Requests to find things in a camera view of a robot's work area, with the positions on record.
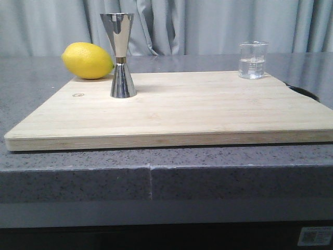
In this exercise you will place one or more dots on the glass beaker with clear liquid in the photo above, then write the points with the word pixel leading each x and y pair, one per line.
pixel 252 59

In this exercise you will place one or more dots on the steel double jigger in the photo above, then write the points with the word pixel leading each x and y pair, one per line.
pixel 118 28

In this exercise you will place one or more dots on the wooden cutting board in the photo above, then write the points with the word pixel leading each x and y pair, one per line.
pixel 173 109

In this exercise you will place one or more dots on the yellow lemon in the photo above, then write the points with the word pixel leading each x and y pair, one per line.
pixel 87 60

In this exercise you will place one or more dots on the grey curtain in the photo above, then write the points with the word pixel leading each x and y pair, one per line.
pixel 46 28

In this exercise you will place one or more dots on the white QR code label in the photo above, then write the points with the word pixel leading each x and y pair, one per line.
pixel 315 236

